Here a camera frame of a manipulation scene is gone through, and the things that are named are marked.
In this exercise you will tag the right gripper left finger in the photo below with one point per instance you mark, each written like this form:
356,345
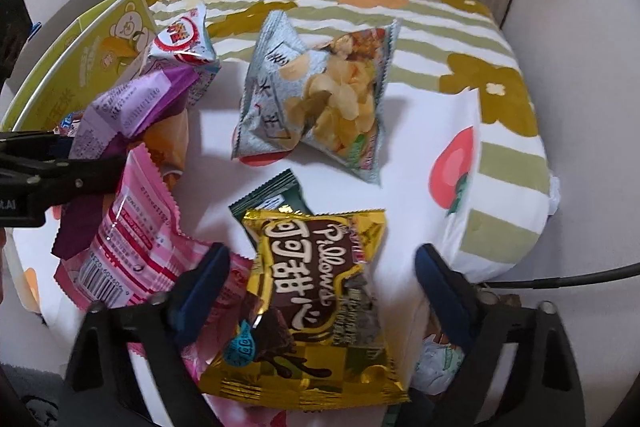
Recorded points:
100,388

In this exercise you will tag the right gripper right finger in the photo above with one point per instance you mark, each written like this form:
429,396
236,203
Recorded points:
543,387

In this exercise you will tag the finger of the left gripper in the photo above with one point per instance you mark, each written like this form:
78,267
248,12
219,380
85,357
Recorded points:
36,144
58,180

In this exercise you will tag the pink striped snack bag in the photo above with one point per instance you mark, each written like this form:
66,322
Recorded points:
139,249

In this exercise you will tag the purple snack bag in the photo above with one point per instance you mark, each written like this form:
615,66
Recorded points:
150,109

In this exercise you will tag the gold Pillows chocolate bag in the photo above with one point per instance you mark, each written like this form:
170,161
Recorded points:
309,336

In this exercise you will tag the silver Oishi shrimp flakes bag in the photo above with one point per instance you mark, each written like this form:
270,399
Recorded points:
185,42

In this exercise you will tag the dark green biscuit packet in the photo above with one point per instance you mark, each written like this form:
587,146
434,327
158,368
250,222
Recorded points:
281,193

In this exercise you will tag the grey potato chips bag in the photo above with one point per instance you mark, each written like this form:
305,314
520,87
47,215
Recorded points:
329,97

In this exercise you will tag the black lamp stand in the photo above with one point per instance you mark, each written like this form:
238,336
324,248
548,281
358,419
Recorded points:
611,275

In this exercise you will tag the green cardboard box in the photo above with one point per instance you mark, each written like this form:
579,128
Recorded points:
102,47

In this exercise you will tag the grey headboard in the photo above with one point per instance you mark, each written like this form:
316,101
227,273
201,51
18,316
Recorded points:
42,39

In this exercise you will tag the floral striped quilt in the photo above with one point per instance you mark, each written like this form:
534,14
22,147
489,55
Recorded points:
445,46

